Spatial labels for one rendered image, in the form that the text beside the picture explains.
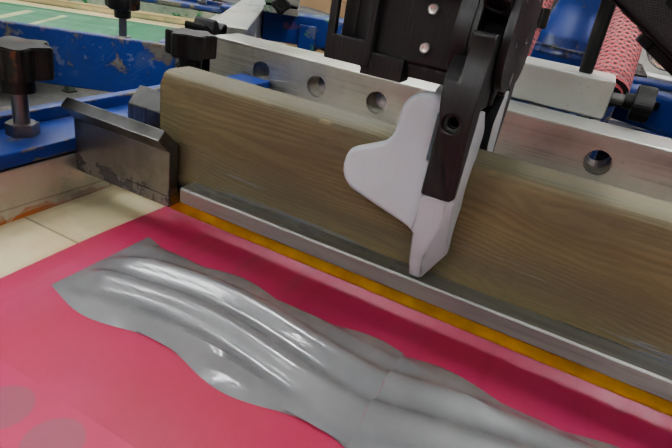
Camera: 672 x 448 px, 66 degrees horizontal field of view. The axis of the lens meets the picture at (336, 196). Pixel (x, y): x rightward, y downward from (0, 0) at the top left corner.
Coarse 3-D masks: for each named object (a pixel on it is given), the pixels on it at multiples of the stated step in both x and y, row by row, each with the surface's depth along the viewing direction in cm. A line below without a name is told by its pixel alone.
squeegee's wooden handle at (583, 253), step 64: (192, 128) 32; (256, 128) 30; (320, 128) 28; (384, 128) 27; (256, 192) 31; (320, 192) 29; (512, 192) 24; (576, 192) 23; (448, 256) 27; (512, 256) 25; (576, 256) 24; (640, 256) 23; (576, 320) 25; (640, 320) 23
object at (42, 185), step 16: (48, 160) 34; (64, 160) 35; (0, 176) 32; (16, 176) 32; (32, 176) 33; (48, 176) 34; (64, 176) 36; (80, 176) 37; (0, 192) 32; (16, 192) 33; (32, 192) 34; (48, 192) 35; (64, 192) 36; (80, 192) 37; (0, 208) 32; (16, 208) 33; (32, 208) 34; (48, 208) 35; (0, 224) 32
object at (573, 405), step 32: (416, 352) 28; (448, 352) 28; (480, 352) 28; (512, 352) 29; (480, 384) 26; (512, 384) 27; (544, 384) 27; (576, 384) 27; (544, 416) 25; (576, 416) 25; (608, 416) 26; (640, 416) 26
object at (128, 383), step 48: (96, 240) 33; (192, 240) 34; (240, 240) 35; (0, 288) 27; (48, 288) 28; (288, 288) 31; (336, 288) 32; (0, 336) 24; (48, 336) 25; (96, 336) 25; (144, 336) 26; (384, 336) 28; (48, 384) 22; (96, 384) 23; (144, 384) 23; (192, 384) 23; (144, 432) 21; (192, 432) 21; (240, 432) 21; (288, 432) 22
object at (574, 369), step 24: (192, 216) 36; (264, 240) 33; (312, 264) 32; (384, 288) 30; (432, 312) 29; (480, 336) 29; (504, 336) 28; (552, 360) 27; (600, 384) 26; (624, 384) 26
